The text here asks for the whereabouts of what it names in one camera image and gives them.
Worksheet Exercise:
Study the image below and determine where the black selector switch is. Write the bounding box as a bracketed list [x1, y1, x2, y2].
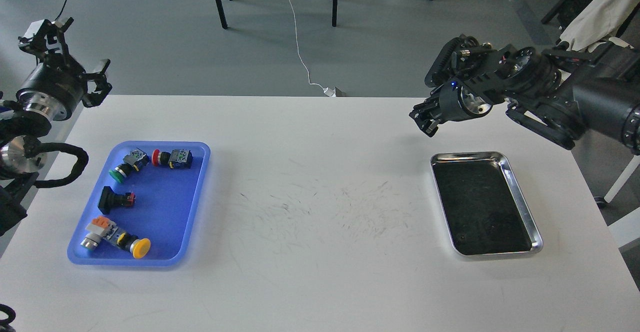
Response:
[97, 186, 137, 215]

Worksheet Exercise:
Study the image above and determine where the blue plastic tray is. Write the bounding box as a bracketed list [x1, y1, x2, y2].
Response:
[67, 140, 211, 267]

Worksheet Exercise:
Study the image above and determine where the silver metal tray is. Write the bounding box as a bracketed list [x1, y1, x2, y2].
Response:
[430, 151, 544, 257]

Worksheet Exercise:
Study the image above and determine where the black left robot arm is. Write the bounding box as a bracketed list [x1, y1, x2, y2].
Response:
[0, 17, 112, 234]

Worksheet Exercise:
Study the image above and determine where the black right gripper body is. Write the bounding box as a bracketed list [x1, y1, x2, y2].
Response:
[430, 83, 493, 122]

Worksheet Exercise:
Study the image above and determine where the green push button switch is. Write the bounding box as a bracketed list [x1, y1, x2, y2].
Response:
[109, 149, 150, 184]

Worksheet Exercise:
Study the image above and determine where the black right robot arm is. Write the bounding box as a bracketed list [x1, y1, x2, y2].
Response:
[409, 35, 640, 155]

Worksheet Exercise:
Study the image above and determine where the red push button switch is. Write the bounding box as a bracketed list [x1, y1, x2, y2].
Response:
[150, 149, 194, 169]

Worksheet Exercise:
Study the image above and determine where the beige cloth on chair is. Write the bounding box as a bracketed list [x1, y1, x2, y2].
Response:
[558, 0, 640, 52]

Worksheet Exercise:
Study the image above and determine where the white chair frame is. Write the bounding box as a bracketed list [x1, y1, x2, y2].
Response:
[594, 155, 640, 209]

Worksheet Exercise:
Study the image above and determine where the white cable on floor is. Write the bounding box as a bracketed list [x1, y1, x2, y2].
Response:
[243, 0, 346, 97]

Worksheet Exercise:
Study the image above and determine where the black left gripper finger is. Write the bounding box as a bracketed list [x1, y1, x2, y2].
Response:
[18, 18, 74, 72]
[80, 60, 112, 108]

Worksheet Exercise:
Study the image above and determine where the orange grey contact block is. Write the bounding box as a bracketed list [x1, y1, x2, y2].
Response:
[80, 215, 118, 251]

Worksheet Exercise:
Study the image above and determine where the yellow push button switch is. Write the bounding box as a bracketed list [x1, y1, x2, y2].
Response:
[110, 229, 152, 259]

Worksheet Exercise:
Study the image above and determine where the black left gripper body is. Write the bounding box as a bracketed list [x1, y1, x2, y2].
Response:
[16, 64, 86, 121]

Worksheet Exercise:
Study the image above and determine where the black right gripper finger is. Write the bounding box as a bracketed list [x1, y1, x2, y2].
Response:
[419, 115, 445, 137]
[409, 97, 443, 122]

